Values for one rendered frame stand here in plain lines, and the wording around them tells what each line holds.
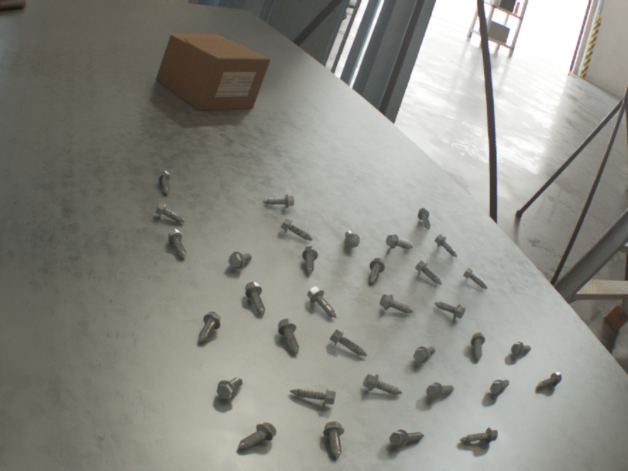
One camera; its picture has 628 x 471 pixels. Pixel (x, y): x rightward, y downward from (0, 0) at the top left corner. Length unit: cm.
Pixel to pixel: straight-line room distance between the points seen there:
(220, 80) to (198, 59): 4
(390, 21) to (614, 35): 1079
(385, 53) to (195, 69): 201
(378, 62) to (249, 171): 216
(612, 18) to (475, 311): 1273
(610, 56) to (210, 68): 1275
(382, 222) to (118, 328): 30
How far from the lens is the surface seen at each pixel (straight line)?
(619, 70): 1367
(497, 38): 939
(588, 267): 189
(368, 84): 282
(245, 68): 78
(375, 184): 70
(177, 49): 82
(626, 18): 1350
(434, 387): 43
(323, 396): 39
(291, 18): 175
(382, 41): 279
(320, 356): 44
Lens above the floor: 89
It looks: 25 degrees down
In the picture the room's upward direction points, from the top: 19 degrees clockwise
